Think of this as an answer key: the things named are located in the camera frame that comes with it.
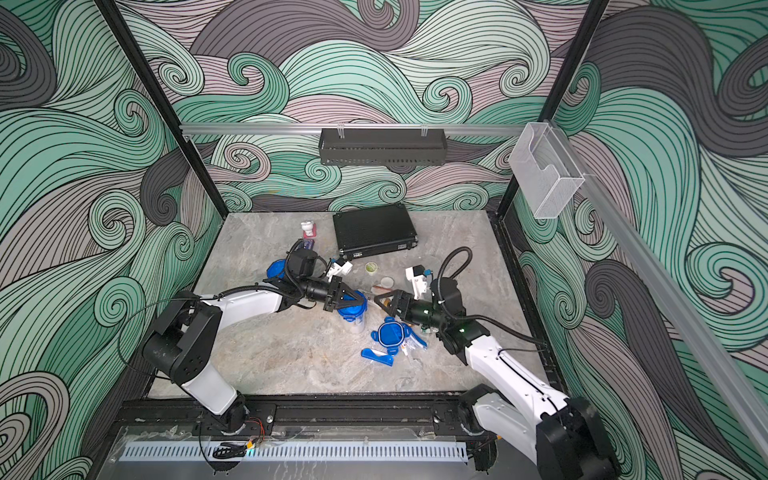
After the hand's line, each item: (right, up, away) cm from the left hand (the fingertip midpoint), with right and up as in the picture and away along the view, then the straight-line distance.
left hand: (362, 301), depth 78 cm
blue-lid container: (-2, -3, -1) cm, 4 cm away
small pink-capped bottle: (-22, +20, +31) cm, 43 cm away
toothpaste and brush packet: (+15, -13, +7) cm, 21 cm away
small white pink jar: (+7, +2, +20) cm, 21 cm away
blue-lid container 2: (-26, +8, +9) cm, 29 cm away
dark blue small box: (-22, +15, +29) cm, 39 cm away
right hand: (+4, -1, -3) cm, 6 cm away
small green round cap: (+2, +7, +25) cm, 26 cm away
